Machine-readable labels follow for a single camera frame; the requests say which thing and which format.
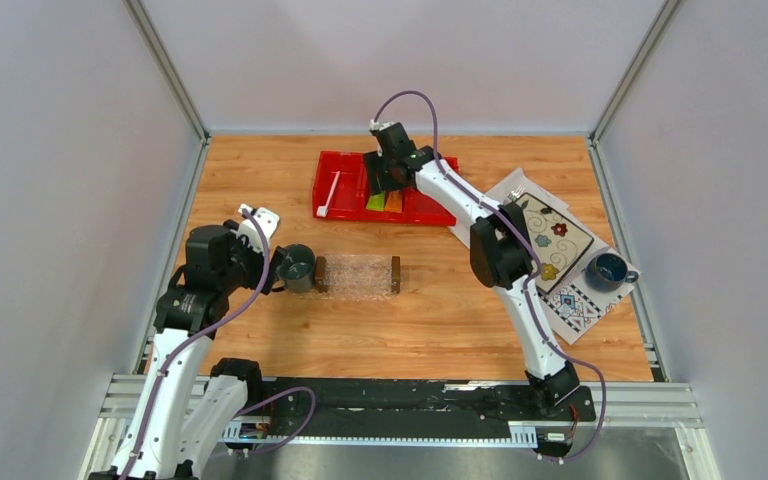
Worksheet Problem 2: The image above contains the dark grey mug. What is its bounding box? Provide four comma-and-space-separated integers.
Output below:
277, 244, 316, 294

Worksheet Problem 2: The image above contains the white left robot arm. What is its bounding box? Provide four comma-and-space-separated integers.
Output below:
89, 208, 280, 479

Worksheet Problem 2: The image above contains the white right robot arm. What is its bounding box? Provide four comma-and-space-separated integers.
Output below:
364, 121, 580, 419

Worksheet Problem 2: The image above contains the green toothpaste tube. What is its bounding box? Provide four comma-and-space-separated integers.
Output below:
365, 192, 387, 212

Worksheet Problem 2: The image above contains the orange toothpaste tube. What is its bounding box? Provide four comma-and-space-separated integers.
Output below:
383, 191, 403, 214

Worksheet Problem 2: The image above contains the white toothbrush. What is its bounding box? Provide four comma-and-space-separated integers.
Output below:
315, 171, 341, 218

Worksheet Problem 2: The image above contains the clear textured acrylic tray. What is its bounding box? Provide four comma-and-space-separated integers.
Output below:
291, 254, 403, 302

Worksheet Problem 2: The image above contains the red three-compartment bin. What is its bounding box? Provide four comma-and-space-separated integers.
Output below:
311, 150, 459, 228

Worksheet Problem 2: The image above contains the silver fork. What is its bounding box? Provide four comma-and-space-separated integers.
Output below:
502, 186, 528, 207

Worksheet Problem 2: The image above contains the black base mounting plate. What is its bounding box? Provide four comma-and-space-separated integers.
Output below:
248, 377, 598, 440

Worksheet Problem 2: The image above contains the floral square plate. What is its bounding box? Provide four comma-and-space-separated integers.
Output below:
517, 193, 594, 294

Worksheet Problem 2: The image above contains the blue teacup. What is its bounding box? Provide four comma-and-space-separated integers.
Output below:
584, 252, 640, 292

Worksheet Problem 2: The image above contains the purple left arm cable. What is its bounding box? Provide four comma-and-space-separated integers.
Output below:
115, 210, 317, 480

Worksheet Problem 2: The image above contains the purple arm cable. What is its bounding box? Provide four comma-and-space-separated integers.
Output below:
371, 89, 607, 464
115, 210, 317, 480

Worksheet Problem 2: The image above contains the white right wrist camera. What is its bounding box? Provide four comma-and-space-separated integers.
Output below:
369, 119, 394, 136

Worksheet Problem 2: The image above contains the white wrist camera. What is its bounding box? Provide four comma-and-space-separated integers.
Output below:
369, 119, 394, 136
235, 203, 281, 253

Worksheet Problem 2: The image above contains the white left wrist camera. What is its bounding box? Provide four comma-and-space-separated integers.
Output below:
235, 203, 281, 253

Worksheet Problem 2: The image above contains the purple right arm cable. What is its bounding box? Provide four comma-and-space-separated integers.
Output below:
371, 89, 607, 464

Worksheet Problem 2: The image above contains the aluminium frame rail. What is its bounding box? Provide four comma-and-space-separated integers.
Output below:
81, 374, 719, 479

